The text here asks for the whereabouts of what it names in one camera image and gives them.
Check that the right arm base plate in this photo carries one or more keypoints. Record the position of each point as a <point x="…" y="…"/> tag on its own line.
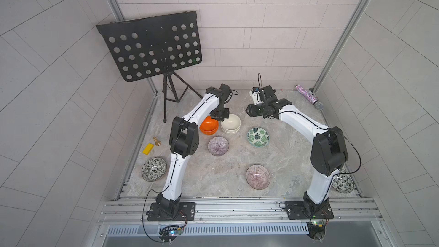
<point x="301" y="210"/>

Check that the gold chess piece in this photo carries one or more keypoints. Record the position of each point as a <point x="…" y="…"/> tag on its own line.
<point x="156" y="141"/>

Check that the orange plastic bowl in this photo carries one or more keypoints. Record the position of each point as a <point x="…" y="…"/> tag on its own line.
<point x="209" y="124"/>
<point x="209" y="133"/>

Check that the right circuit board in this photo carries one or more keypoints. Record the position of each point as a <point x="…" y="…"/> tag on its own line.
<point x="316" y="231"/>

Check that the aluminium front rail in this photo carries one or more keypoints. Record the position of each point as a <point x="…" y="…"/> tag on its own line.
<point x="239" y="210"/>

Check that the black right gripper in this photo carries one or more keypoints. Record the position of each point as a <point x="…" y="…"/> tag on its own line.
<point x="251" y="110"/>

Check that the cream ceramic bowl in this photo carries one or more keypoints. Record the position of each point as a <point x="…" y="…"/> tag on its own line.
<point x="232" y="123"/>
<point x="230" y="131"/>

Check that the black white floral bowl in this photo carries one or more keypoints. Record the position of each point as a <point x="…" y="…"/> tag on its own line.
<point x="154" y="169"/>
<point x="343" y="183"/>

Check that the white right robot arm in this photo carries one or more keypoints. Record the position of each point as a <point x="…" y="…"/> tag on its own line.
<point x="328" y="154"/>

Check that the black perforated music stand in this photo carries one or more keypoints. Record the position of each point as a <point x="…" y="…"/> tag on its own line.
<point x="148" y="47"/>

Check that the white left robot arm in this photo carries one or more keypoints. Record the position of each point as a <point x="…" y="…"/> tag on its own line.
<point x="184" y="141"/>

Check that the left circuit board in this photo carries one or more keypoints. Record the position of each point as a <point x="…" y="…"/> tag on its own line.
<point x="170" y="233"/>

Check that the yellow block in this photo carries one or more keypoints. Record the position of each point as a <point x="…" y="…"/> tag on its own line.
<point x="148" y="149"/>

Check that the green leaf pattern bowl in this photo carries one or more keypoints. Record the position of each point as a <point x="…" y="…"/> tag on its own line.
<point x="258" y="137"/>

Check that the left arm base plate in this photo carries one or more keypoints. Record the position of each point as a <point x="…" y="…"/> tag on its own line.
<point x="184" y="211"/>

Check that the purple striped bowl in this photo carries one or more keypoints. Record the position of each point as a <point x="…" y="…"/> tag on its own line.
<point x="218" y="146"/>
<point x="258" y="177"/>

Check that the circuit board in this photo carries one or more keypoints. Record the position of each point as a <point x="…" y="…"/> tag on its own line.
<point x="316" y="231"/>
<point x="170" y="233"/>

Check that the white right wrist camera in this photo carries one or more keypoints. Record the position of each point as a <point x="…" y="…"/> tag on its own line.
<point x="255" y="95"/>

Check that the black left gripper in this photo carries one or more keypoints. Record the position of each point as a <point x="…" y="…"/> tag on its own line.
<point x="220" y="114"/>

